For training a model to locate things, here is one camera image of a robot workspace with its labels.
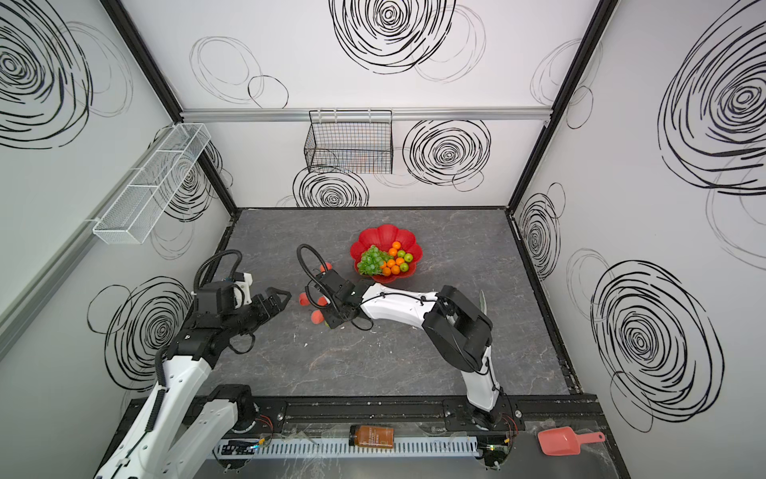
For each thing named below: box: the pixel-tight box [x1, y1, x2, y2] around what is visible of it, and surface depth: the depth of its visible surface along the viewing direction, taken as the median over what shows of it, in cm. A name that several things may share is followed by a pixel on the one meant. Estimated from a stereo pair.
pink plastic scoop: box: [537, 426, 606, 457], surface depth 71 cm
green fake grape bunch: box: [357, 244, 393, 277], surface depth 99 cm
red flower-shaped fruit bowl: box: [350, 223, 423, 285], surface depth 104 cm
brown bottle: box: [349, 424, 395, 450], surface depth 69 cm
